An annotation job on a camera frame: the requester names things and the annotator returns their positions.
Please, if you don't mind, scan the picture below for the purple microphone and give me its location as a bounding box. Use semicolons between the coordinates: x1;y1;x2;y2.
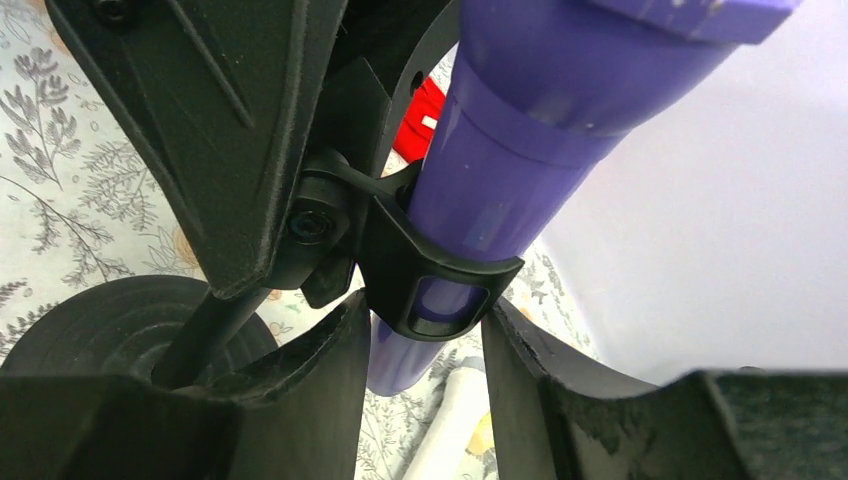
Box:
366;0;803;397

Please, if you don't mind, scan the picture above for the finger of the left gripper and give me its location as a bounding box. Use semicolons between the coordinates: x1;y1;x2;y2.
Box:
311;0;460;176
47;0;347;298

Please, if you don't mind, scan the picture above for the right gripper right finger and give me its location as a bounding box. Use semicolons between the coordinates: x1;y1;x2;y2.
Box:
482;300;847;479

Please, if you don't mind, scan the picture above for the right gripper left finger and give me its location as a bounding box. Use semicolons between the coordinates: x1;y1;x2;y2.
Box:
1;290;370;479

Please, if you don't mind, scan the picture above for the floral table mat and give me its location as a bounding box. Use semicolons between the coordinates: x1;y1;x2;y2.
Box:
1;1;597;479

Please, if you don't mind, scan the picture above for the white microphone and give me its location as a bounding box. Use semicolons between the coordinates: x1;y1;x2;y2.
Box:
403;366;490;480

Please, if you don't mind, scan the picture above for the black mic stand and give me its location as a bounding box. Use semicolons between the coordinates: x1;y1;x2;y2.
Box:
1;150;522;388

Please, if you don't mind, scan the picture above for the red folded cloth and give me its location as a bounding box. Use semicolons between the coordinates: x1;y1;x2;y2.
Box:
393;77;446;164

